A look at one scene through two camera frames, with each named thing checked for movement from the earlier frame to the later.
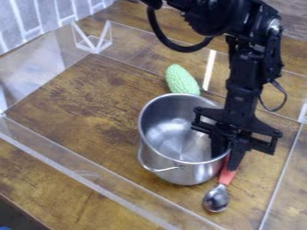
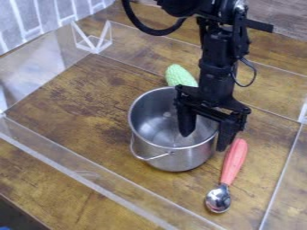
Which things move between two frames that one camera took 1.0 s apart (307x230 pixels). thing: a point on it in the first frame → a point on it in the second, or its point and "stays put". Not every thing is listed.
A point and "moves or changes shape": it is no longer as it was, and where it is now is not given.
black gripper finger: x=219 y=143 → x=186 y=119
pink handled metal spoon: x=218 y=199 stays put
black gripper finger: x=239 y=147 → x=229 y=130
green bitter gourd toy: x=182 y=81 stays put
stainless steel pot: x=175 y=150 moves or changes shape
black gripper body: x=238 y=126 → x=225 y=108
